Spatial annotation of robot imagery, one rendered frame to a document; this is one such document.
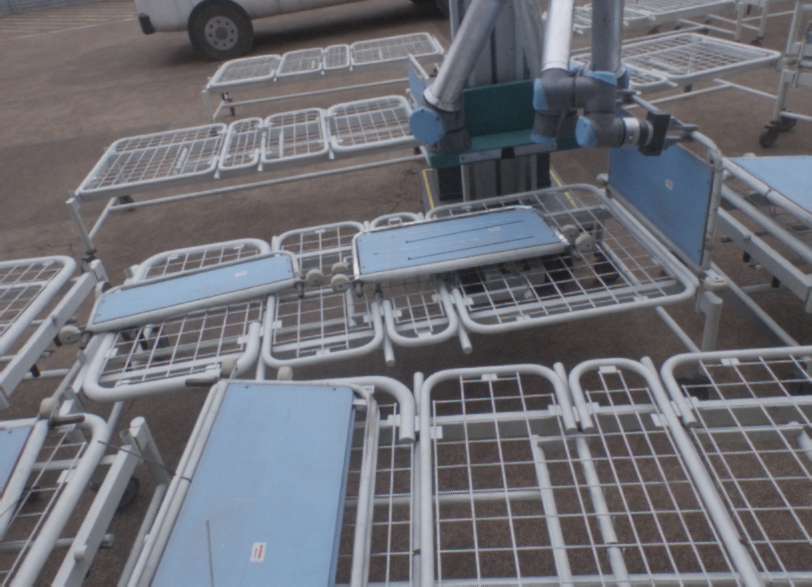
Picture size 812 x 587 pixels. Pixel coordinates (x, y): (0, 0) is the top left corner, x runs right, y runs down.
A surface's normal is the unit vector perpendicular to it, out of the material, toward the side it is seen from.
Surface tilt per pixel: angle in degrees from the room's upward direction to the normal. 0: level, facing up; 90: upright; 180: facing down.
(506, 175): 90
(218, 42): 90
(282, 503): 8
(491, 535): 0
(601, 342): 0
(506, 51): 90
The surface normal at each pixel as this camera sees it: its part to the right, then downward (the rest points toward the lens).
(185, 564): 0.00, -0.86
